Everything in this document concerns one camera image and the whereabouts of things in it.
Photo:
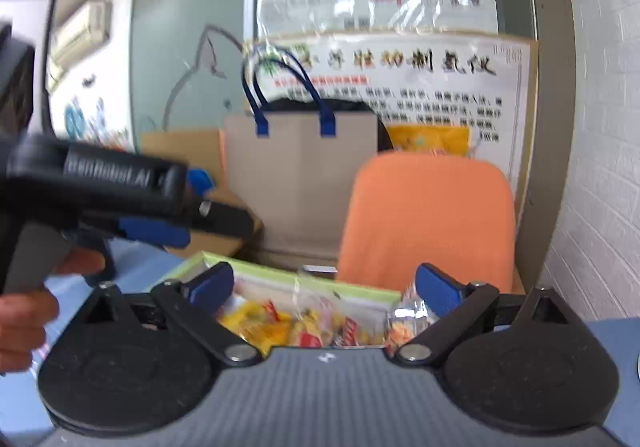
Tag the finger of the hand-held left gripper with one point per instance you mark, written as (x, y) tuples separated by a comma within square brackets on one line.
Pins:
[(225, 219), (150, 232)]

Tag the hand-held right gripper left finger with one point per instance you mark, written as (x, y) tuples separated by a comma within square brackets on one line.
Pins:
[(212, 284)]

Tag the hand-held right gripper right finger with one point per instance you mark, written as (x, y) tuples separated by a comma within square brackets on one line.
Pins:
[(440, 289)]

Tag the clear packet with red bits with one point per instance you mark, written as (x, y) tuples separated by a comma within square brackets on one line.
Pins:
[(407, 307)]

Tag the yellow snack packet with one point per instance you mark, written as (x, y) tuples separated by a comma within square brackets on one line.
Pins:
[(255, 322)]

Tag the light green cardboard box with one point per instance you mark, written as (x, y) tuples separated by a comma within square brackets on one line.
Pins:
[(280, 287)]

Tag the red chip packet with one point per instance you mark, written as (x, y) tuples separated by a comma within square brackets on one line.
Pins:
[(310, 339)]

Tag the person's left hand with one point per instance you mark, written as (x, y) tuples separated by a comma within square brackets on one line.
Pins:
[(25, 322)]

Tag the blue printed tablecloth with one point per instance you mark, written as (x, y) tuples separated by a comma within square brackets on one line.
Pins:
[(135, 267)]

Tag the blue plastic object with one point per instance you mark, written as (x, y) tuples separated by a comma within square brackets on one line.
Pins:
[(201, 182)]

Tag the orange chair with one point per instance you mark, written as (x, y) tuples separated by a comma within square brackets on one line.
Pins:
[(425, 217)]

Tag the open brown cardboard box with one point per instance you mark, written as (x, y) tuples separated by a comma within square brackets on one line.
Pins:
[(170, 147)]

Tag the white air conditioner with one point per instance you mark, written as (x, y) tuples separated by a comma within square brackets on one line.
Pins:
[(80, 32)]

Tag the frosted glass panel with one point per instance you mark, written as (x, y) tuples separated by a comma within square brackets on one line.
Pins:
[(165, 27)]

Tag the colourful wall stickers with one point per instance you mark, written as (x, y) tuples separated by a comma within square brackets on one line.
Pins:
[(95, 122)]

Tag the wall poster with yellow picture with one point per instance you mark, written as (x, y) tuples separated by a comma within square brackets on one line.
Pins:
[(425, 92)]

